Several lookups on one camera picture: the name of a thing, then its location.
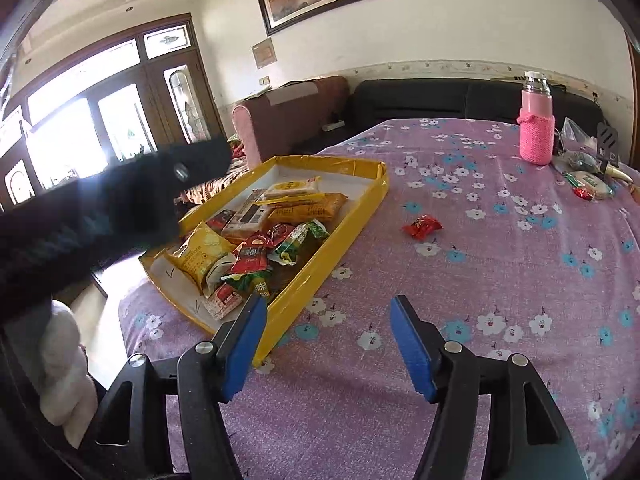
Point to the wooden glass door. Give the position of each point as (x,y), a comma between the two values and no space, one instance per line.
(155,105)

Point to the green yellow snack packet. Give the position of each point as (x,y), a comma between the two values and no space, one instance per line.
(300,240)

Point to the brown patterned blanket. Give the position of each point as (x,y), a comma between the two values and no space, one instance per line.
(239,152)

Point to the clear plastic bag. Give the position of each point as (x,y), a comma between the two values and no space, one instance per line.
(575,132)

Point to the dark mesh pouch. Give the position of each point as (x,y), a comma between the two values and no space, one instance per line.
(575,161)

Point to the cream curved horn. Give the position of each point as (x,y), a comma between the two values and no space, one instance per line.
(625,176)

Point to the white power strip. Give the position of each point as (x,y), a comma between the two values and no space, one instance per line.
(334,125)

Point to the large yellow snack packet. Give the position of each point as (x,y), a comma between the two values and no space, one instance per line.
(310,208)

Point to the black phone stand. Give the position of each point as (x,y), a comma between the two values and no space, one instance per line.
(607,140)

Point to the purple floral tablecloth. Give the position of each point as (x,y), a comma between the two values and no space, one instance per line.
(450,285)

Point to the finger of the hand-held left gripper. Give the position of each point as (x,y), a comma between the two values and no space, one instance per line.
(200,165)

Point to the small wall plaque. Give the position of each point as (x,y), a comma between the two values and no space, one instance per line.
(264,53)

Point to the brown armchair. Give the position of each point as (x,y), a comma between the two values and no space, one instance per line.
(290,110)

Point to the dark red snack packet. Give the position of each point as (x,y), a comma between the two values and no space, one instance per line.
(220,220)

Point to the small red candy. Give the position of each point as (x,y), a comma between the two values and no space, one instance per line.
(581,194)

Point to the pink bottle with knitted sleeve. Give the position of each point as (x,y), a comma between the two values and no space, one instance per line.
(537,135)

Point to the black sofa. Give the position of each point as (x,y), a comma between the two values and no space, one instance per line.
(425,100)

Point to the red white snack packet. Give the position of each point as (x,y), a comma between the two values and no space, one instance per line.
(252,257)

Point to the white tray with yellow edges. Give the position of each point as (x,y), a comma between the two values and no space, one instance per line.
(345,180)

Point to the yellow chip packet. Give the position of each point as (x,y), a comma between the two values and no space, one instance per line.
(200,255)

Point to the orange white snack packet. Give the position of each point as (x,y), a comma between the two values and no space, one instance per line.
(245,217)

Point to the red black candy packet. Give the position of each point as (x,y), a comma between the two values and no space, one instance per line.
(422,225)

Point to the round rice cracker pack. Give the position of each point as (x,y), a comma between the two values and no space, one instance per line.
(590,183)

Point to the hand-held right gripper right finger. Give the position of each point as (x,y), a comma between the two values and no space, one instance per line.
(412,350)

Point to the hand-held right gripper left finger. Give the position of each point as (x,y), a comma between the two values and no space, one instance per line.
(245,350)

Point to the person's left forearm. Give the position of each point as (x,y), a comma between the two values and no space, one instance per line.
(65,370)

